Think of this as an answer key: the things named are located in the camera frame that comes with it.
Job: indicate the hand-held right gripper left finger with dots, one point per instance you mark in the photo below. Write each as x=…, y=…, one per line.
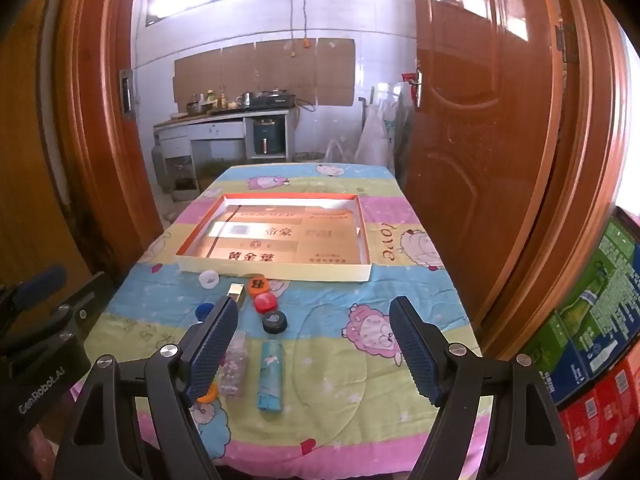
x=212, y=355

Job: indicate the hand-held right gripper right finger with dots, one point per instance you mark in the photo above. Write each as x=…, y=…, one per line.
x=415, y=355

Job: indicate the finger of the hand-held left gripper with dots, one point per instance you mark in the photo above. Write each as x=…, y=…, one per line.
x=40, y=281
x=82, y=312

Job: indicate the clear floral printed lighter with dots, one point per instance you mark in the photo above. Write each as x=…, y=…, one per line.
x=236, y=365

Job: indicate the plain orange bottle cap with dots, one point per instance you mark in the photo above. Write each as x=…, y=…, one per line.
x=207, y=396

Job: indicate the blue bottle cap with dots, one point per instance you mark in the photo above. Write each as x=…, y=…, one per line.
x=201, y=310

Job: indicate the teal lighter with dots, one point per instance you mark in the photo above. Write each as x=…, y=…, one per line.
x=270, y=375

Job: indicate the gold rectangular box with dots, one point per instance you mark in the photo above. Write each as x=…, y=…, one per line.
x=236, y=292

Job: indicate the black bottle cap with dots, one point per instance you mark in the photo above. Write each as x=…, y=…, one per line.
x=275, y=321

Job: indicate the red bottle cap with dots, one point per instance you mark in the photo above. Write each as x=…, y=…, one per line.
x=265, y=303

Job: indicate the white bottle cap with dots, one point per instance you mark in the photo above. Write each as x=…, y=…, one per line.
x=209, y=278

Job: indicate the orange cap with dark label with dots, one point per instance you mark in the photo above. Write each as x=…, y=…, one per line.
x=258, y=285

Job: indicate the orange rimmed cardboard tray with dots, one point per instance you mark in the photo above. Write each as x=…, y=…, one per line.
x=280, y=240

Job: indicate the red printed carton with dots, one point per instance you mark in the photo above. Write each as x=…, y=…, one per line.
x=600, y=420

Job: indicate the green printed carton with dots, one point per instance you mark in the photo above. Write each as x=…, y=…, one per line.
x=600, y=285

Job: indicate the brown wooden door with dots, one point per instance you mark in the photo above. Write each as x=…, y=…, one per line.
x=475, y=160

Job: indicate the metal strike plate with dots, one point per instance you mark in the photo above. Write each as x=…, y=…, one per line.
x=125, y=92

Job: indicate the clear plastic bag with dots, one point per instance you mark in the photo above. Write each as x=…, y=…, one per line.
x=337, y=152

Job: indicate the white plastic bag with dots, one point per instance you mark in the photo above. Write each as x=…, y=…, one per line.
x=372, y=135

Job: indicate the white kitchen counter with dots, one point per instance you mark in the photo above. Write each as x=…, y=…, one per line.
x=215, y=130

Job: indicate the teal air fryer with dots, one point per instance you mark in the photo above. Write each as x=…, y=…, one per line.
x=265, y=135

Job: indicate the metal wok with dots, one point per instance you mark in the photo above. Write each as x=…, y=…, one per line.
x=197, y=108

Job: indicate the brown sauce bottle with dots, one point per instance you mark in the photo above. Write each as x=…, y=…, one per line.
x=222, y=97

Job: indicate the steel pot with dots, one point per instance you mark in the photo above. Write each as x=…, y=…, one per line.
x=245, y=99

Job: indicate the black gas stove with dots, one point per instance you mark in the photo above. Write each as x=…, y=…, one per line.
x=270, y=99

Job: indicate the door hinge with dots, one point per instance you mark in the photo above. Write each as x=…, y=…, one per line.
x=567, y=42

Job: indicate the grey wall pipe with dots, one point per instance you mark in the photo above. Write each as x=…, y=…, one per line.
x=361, y=115

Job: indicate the cardboard sheet on wall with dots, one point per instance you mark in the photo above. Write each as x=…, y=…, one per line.
x=265, y=70

